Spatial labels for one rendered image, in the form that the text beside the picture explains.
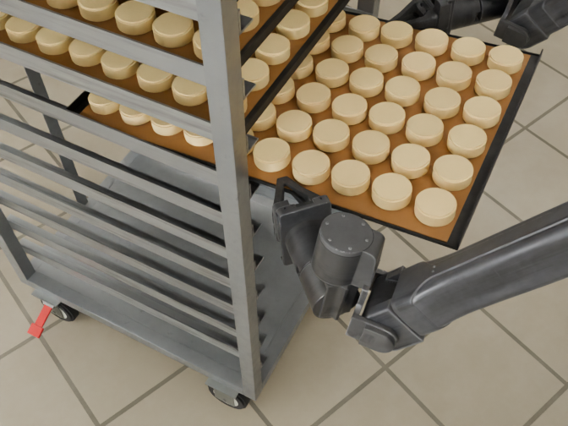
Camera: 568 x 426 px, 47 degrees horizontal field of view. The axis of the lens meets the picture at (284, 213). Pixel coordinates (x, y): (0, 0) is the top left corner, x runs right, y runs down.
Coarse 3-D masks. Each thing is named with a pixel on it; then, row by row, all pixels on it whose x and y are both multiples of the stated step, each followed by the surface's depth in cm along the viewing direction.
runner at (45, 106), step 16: (0, 80) 104; (16, 96) 100; (32, 96) 98; (48, 112) 99; (64, 112) 96; (80, 128) 98; (96, 128) 95; (112, 128) 94; (128, 144) 94; (144, 144) 92; (160, 160) 93; (176, 160) 91; (192, 160) 90; (208, 176) 90
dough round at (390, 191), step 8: (384, 176) 83; (392, 176) 83; (400, 176) 83; (376, 184) 83; (384, 184) 83; (392, 184) 82; (400, 184) 82; (408, 184) 82; (376, 192) 82; (384, 192) 82; (392, 192) 82; (400, 192) 82; (408, 192) 81; (376, 200) 82; (384, 200) 81; (392, 200) 81; (400, 200) 81; (408, 200) 82; (384, 208) 82; (392, 208) 82; (400, 208) 82
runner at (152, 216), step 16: (0, 144) 120; (16, 160) 116; (32, 160) 118; (48, 176) 115; (64, 176) 112; (80, 192) 113; (96, 192) 110; (112, 192) 113; (128, 208) 109; (144, 208) 111; (160, 224) 108; (176, 224) 106; (192, 240) 106; (208, 240) 104; (224, 240) 107; (224, 256) 105; (256, 256) 105
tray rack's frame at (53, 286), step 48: (48, 96) 140; (144, 192) 170; (192, 192) 170; (0, 240) 142; (48, 288) 153; (96, 288) 153; (288, 288) 153; (144, 336) 145; (192, 336) 145; (288, 336) 145; (240, 384) 138
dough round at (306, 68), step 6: (306, 60) 100; (312, 60) 100; (300, 66) 99; (306, 66) 99; (312, 66) 100; (294, 72) 99; (300, 72) 99; (306, 72) 99; (294, 78) 100; (300, 78) 100
